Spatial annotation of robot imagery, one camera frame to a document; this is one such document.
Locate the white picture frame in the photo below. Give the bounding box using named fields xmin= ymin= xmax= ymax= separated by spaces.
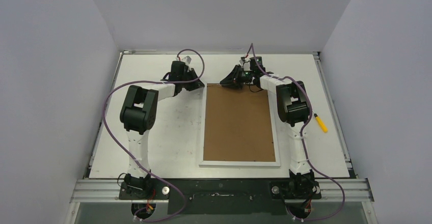
xmin=199 ymin=83 xmax=281 ymax=167

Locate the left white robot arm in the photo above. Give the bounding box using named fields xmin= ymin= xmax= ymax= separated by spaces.
xmin=120 ymin=56 xmax=205 ymax=199

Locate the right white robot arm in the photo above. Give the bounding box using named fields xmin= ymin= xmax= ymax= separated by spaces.
xmin=219 ymin=57 xmax=318 ymax=201

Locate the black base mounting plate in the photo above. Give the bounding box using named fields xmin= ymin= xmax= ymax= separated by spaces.
xmin=118 ymin=178 xmax=321 ymax=215

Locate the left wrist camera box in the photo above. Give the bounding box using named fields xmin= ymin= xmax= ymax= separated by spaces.
xmin=181 ymin=56 xmax=192 ymax=66

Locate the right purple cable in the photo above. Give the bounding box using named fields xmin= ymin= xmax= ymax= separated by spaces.
xmin=246 ymin=43 xmax=346 ymax=222

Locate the purple cable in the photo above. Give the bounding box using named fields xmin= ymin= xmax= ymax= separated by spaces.
xmin=101 ymin=48 xmax=206 ymax=223
xmin=246 ymin=43 xmax=346 ymax=222

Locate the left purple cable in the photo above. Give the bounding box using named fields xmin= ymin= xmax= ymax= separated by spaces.
xmin=101 ymin=48 xmax=206 ymax=223

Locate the yellow handled screwdriver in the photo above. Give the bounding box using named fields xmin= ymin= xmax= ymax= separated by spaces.
xmin=313 ymin=113 xmax=328 ymax=133

